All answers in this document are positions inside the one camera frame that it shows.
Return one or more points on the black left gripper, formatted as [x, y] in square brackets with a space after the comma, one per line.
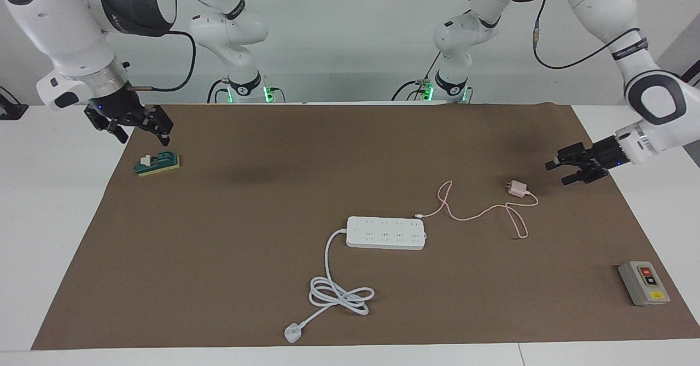
[607, 157]

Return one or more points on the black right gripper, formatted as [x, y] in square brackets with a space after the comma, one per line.
[120, 109]

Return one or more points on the pink charger adapter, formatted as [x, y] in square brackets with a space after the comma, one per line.
[517, 189]

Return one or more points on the white power strip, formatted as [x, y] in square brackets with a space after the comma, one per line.
[383, 237]

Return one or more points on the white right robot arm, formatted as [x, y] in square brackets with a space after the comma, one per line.
[54, 21]

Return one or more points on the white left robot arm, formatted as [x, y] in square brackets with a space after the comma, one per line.
[601, 5]

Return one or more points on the black clamp stand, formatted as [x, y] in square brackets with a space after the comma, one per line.
[11, 111]

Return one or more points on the brown table mat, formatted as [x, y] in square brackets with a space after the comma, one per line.
[246, 218]

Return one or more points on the black angled stand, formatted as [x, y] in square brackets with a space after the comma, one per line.
[693, 73]

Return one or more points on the green knife switch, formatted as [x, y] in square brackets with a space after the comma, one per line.
[161, 162]

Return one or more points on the grey on-off switch box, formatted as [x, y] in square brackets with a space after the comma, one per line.
[645, 284]

